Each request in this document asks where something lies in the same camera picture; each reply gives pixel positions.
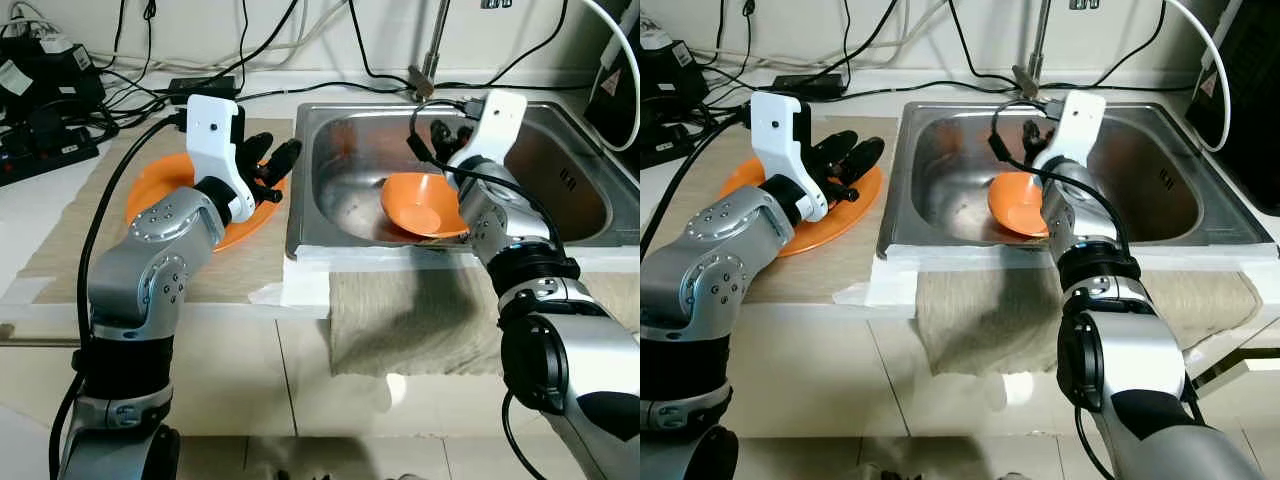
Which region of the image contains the orange plastic plate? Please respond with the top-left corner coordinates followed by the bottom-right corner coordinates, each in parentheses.
top-left (714, 154), bottom-right (885, 259)
top-left (124, 151), bottom-right (290, 254)

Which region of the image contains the orange plastic bowl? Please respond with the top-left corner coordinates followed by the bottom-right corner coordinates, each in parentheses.
top-left (379, 171), bottom-right (472, 240)
top-left (987, 169), bottom-right (1053, 240)

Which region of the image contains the stainless steel sink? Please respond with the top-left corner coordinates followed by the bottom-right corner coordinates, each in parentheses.
top-left (286, 102), bottom-right (641, 265)
top-left (877, 102), bottom-right (1280, 265)

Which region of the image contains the black power adapter brick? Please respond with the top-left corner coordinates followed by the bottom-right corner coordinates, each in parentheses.
top-left (771, 72), bottom-right (847, 102)
top-left (167, 74), bottom-right (240, 105)

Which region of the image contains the steel sink faucet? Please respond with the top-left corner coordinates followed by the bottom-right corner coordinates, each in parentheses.
top-left (407, 0), bottom-right (454, 102)
top-left (1011, 0), bottom-right (1057, 102)

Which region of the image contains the beige woven placemat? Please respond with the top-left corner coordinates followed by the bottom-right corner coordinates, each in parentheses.
top-left (14, 116), bottom-right (303, 308)
top-left (640, 116), bottom-right (908, 308)

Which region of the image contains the white paper sheet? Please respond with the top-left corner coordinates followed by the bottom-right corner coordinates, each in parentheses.
top-left (249, 248), bottom-right (338, 321)
top-left (834, 248), bottom-right (923, 313)

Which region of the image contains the black countertop appliance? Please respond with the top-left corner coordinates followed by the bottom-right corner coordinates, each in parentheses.
top-left (584, 38), bottom-right (641, 153)
top-left (1183, 0), bottom-right (1280, 218)

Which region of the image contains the beige hanging towel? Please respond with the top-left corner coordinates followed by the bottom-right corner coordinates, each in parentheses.
top-left (327, 268), bottom-right (641, 381)
top-left (913, 268), bottom-right (1268, 381)

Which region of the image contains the black power strip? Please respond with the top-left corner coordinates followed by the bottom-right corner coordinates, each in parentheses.
top-left (0, 124), bottom-right (102, 189)
top-left (640, 124), bottom-right (688, 171)

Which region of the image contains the black labelled device box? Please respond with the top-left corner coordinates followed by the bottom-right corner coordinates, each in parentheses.
top-left (0, 28), bottom-right (107, 113)
top-left (640, 26), bottom-right (713, 108)

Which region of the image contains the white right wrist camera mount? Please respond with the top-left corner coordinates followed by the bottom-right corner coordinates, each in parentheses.
top-left (1029, 89), bottom-right (1107, 173)
top-left (444, 89), bottom-right (530, 183)

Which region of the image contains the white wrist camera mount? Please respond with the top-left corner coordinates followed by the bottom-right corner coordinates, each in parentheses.
top-left (444, 89), bottom-right (530, 183)
top-left (186, 92), bottom-right (257, 225)
top-left (749, 89), bottom-right (830, 225)
top-left (1029, 89), bottom-right (1107, 173)

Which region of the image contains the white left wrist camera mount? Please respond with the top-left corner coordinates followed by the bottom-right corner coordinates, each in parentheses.
top-left (186, 92), bottom-right (257, 225)
top-left (749, 89), bottom-right (830, 225)

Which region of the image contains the smooth white hose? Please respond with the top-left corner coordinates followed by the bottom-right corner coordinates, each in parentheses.
top-left (578, 0), bottom-right (641, 158)
top-left (1163, 0), bottom-right (1238, 158)

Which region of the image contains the cream cabinet door with handle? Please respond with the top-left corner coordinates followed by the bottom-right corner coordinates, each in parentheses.
top-left (0, 320), bottom-right (291, 441)
top-left (640, 320), bottom-right (881, 441)

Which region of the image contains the metal cabinet handle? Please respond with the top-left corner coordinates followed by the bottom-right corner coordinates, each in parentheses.
top-left (0, 337), bottom-right (83, 352)

